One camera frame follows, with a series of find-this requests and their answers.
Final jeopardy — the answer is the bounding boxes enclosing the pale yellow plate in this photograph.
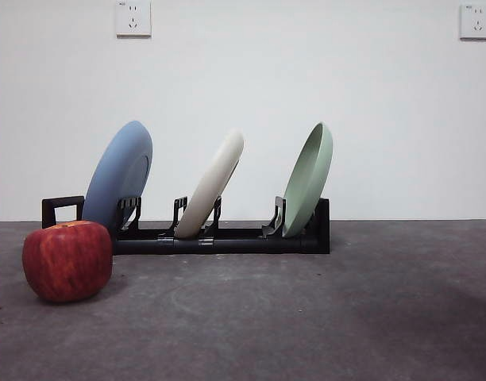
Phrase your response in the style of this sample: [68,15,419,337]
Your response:
[174,129,245,240]

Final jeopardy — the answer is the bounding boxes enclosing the red apple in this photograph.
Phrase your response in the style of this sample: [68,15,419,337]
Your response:
[21,220,114,304]

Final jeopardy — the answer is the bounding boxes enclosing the black plate rack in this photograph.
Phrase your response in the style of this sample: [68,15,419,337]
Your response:
[41,195,331,256]

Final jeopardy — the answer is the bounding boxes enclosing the green plate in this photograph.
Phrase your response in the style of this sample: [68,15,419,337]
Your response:
[281,121,334,239]

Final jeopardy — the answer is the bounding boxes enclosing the blue plate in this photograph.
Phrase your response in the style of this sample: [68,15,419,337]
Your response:
[80,120,154,241]

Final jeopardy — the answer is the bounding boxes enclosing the white wall socket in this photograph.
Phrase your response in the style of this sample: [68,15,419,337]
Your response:
[459,3,486,40]
[115,0,152,39]

